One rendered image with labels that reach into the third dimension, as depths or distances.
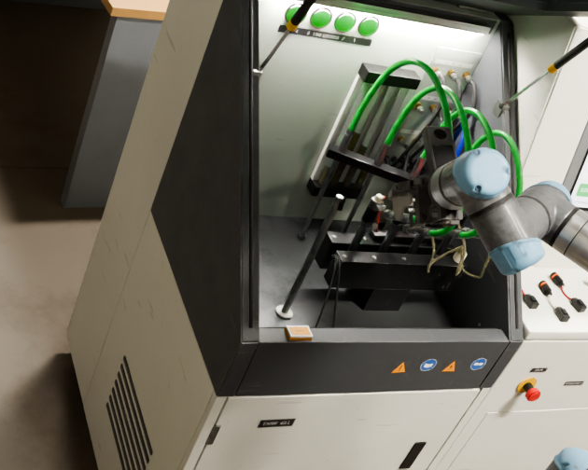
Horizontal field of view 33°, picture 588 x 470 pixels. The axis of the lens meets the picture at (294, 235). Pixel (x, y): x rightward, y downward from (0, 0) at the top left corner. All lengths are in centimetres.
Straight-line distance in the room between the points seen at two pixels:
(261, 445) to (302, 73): 82
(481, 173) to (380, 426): 98
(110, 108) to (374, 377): 160
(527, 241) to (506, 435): 116
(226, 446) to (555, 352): 80
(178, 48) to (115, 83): 105
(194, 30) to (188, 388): 78
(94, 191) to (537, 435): 179
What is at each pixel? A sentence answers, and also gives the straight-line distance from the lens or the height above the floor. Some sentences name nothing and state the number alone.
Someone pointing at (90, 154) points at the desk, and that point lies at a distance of 349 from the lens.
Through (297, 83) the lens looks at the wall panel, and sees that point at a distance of 224.
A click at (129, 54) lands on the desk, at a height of 65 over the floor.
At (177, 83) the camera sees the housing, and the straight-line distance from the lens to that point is 229.
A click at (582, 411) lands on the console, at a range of 268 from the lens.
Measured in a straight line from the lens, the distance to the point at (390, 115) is 236.
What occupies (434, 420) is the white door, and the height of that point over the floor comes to 68.
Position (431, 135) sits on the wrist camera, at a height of 148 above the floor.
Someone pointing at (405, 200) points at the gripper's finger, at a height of 135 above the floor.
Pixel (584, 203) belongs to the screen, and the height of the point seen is 115.
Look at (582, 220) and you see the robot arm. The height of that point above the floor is 151.
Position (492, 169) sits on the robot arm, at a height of 156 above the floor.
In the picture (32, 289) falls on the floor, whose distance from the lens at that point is 327.
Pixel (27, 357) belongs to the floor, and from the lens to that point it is 306.
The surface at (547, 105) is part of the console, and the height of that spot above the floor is 137.
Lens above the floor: 221
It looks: 35 degrees down
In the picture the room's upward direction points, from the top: 25 degrees clockwise
